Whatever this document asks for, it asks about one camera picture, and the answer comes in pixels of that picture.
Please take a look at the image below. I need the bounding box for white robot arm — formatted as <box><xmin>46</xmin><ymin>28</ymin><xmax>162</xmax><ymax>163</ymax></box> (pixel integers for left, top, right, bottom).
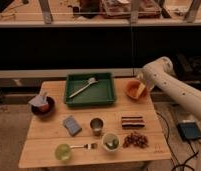
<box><xmin>141</xmin><ymin>57</ymin><xmax>201</xmax><ymax>171</ymax></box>

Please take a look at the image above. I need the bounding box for green plastic tray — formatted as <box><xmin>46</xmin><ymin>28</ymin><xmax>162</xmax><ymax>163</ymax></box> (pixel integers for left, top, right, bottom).
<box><xmin>64</xmin><ymin>72</ymin><xmax>116</xmax><ymax>107</ymax></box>

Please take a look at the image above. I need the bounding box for orange bowl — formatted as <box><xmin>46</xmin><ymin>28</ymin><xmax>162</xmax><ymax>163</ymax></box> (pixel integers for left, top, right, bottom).
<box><xmin>125</xmin><ymin>80</ymin><xmax>149</xmax><ymax>101</ymax></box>

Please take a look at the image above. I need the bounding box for small metal cup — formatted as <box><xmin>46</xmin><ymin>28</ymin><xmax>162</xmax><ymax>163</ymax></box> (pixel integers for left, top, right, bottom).
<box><xmin>90</xmin><ymin>118</ymin><xmax>103</xmax><ymax>136</ymax></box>

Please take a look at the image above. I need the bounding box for striped chocolate wafer block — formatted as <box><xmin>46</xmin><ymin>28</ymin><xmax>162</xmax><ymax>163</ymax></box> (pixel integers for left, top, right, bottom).
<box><xmin>121</xmin><ymin>116</ymin><xmax>145</xmax><ymax>129</ymax></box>

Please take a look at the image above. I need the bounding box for blue sponge block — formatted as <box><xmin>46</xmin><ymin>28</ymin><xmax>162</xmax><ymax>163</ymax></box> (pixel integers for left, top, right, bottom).
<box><xmin>63</xmin><ymin>116</ymin><xmax>82</xmax><ymax>136</ymax></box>

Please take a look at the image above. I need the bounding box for dark round bowl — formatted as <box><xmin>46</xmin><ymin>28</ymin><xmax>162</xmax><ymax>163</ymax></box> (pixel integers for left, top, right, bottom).
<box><xmin>31</xmin><ymin>97</ymin><xmax>55</xmax><ymax>117</ymax></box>

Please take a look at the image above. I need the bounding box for small silver fork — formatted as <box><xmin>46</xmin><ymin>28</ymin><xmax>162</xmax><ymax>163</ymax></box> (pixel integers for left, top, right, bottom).
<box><xmin>71</xmin><ymin>143</ymin><xmax>98</xmax><ymax>150</ymax></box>

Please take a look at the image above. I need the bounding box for grey cloth in bowl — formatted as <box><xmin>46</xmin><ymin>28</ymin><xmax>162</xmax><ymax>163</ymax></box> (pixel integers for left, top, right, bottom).
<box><xmin>29</xmin><ymin>92</ymin><xmax>48</xmax><ymax>107</ymax></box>

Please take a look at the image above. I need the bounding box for pile of brown nuts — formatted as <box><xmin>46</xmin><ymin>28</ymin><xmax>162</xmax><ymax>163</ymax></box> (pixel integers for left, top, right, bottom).
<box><xmin>123</xmin><ymin>132</ymin><xmax>148</xmax><ymax>148</ymax></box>

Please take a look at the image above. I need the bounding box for green round cup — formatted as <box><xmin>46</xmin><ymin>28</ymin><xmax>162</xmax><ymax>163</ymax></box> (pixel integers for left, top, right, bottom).
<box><xmin>55</xmin><ymin>144</ymin><xmax>72</xmax><ymax>162</ymax></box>

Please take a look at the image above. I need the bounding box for black box on floor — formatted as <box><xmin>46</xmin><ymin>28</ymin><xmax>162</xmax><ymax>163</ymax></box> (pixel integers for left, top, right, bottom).
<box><xmin>177</xmin><ymin>122</ymin><xmax>201</xmax><ymax>141</ymax></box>

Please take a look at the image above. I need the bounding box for wooden shelf with clutter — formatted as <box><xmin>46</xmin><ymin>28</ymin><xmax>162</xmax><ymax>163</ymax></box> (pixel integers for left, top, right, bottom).
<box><xmin>0</xmin><ymin>0</ymin><xmax>201</xmax><ymax>27</ymax></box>

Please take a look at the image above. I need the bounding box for black cable on floor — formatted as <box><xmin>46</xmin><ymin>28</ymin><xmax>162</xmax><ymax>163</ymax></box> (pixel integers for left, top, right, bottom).
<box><xmin>157</xmin><ymin>111</ymin><xmax>201</xmax><ymax>171</ymax></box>

